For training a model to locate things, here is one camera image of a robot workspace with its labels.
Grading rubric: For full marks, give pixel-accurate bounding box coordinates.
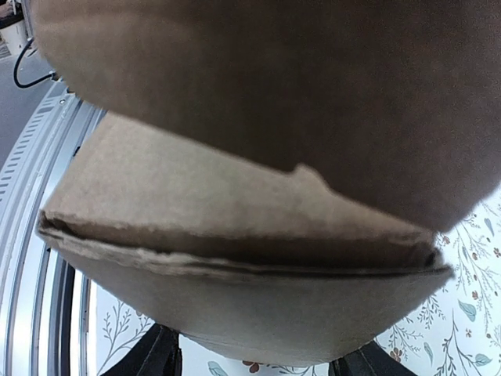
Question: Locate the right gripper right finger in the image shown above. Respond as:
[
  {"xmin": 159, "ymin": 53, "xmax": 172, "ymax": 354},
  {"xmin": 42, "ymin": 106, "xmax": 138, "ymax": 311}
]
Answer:
[{"xmin": 328, "ymin": 341, "xmax": 407, "ymax": 376}]

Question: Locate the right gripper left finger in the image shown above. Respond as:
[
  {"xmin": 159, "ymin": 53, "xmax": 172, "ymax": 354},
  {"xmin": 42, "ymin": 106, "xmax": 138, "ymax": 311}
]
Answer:
[{"xmin": 103, "ymin": 324, "xmax": 182, "ymax": 376}]

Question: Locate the brown cardboard box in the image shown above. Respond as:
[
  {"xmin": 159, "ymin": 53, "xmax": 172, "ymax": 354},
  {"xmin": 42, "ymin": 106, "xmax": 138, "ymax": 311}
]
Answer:
[{"xmin": 32, "ymin": 1, "xmax": 500, "ymax": 366}]

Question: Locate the floral patterned table mat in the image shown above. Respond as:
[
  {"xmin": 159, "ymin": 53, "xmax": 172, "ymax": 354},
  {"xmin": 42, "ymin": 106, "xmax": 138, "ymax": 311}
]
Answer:
[{"xmin": 88, "ymin": 193, "xmax": 500, "ymax": 375}]

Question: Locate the front aluminium rail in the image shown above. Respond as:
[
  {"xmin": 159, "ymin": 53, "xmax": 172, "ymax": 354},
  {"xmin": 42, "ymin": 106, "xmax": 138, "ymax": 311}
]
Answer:
[{"xmin": 1, "ymin": 81, "xmax": 104, "ymax": 375}]

